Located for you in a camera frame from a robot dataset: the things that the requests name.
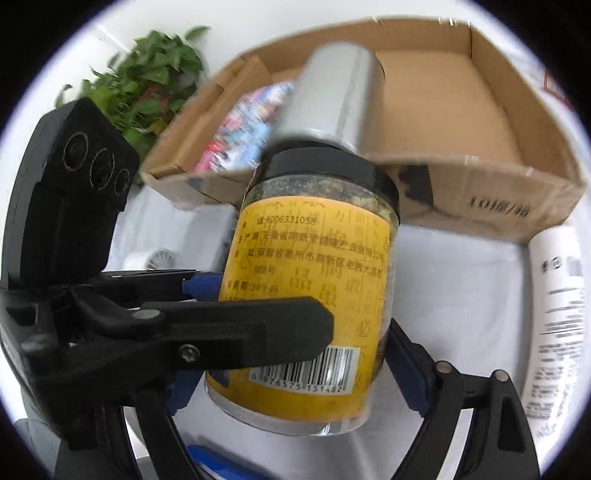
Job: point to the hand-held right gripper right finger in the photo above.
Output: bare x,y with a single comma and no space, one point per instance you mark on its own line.
408,364

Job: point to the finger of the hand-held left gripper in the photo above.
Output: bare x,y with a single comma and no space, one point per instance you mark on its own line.
203,285
258,332

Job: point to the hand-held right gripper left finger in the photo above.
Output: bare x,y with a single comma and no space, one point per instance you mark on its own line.
182,392

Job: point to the yellow can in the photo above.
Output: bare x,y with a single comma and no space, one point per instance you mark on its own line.
300,258

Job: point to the cardboard box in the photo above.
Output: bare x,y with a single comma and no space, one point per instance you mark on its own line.
461,138

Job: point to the small white fan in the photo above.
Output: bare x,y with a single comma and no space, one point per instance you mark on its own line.
161,258

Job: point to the blue object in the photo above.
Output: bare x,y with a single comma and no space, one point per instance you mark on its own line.
217,461

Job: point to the white cloth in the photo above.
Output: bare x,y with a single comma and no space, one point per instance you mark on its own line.
461,300

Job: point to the green leafy plant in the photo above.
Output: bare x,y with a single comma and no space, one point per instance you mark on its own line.
147,74

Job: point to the white printed bottle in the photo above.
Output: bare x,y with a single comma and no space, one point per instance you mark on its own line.
558,300

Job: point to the colourful printed packet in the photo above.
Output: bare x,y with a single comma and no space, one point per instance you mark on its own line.
244,124

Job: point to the silver metal cylinder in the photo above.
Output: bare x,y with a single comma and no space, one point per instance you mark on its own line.
332,92

